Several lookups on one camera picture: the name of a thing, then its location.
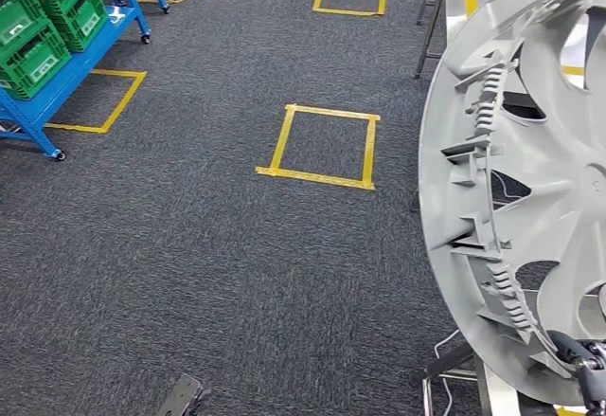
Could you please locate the green plastic crate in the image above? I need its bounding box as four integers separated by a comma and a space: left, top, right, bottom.
0, 22, 73, 101
48, 0, 110, 55
0, 0, 50, 61

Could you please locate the white floor cable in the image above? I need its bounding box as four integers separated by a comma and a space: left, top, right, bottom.
433, 328, 464, 416

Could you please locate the grey plastic wheel cover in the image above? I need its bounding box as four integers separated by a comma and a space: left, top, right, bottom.
418, 0, 606, 409

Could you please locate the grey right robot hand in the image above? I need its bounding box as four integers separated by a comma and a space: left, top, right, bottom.
546, 329, 606, 416

